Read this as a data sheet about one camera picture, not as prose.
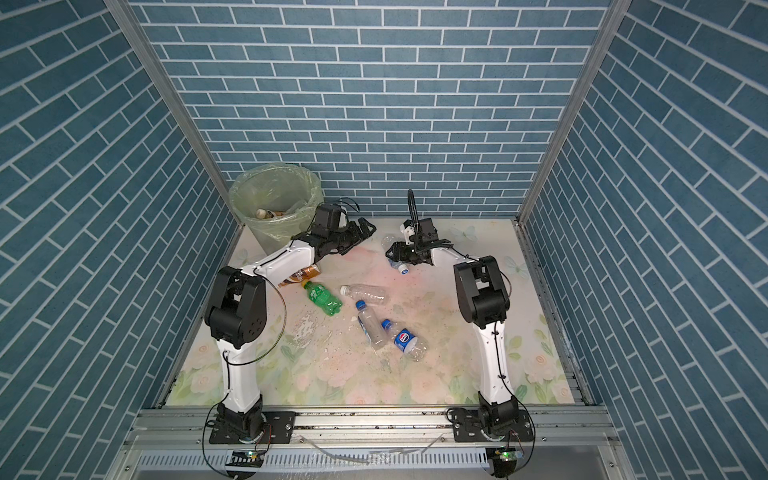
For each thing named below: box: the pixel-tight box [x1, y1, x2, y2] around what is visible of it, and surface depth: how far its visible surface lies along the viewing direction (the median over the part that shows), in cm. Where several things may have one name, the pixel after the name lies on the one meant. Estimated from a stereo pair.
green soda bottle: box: [302, 279, 343, 317], surface depth 95 cm
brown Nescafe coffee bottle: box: [256, 208, 284, 219], surface depth 103 cm
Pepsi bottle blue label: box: [381, 319, 429, 362], surface depth 86 cm
